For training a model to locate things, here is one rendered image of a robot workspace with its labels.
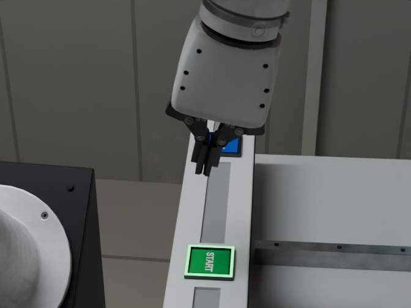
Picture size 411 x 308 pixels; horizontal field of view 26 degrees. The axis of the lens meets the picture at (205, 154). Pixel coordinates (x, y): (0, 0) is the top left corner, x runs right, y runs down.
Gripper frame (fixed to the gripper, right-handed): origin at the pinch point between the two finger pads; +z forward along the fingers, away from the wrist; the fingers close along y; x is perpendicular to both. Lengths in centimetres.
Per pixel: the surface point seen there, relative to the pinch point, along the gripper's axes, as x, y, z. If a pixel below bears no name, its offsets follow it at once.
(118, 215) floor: -135, 12, 116
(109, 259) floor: -114, 11, 116
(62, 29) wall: -155, 39, 68
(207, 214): -10.3, -2.7, 15.7
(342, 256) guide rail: -16.9, -23.2, 23.0
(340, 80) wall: -151, -43, 63
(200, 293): 4.6, -2.9, 15.6
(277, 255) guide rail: -17.0, -14.4, 25.2
